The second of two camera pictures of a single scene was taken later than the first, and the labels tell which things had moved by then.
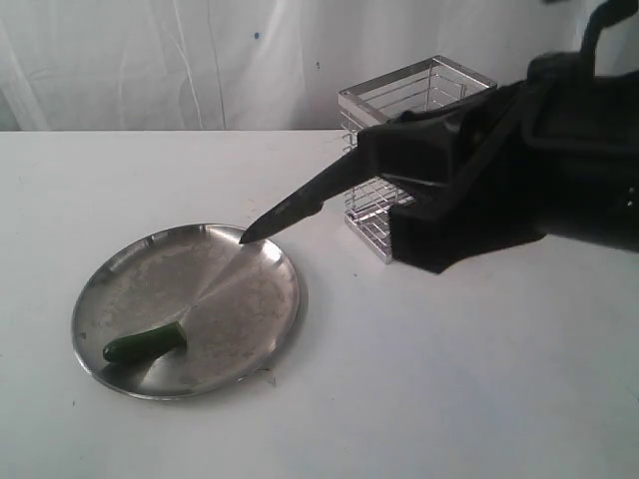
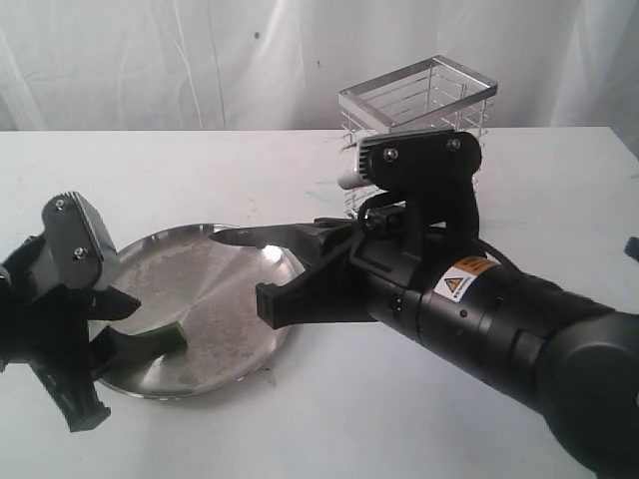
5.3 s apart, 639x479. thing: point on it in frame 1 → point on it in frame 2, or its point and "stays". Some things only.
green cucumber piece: x=146 y=344 stays
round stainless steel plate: x=243 y=306 stays
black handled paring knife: x=310 y=201 → x=265 y=237
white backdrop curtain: x=257 y=65 stays
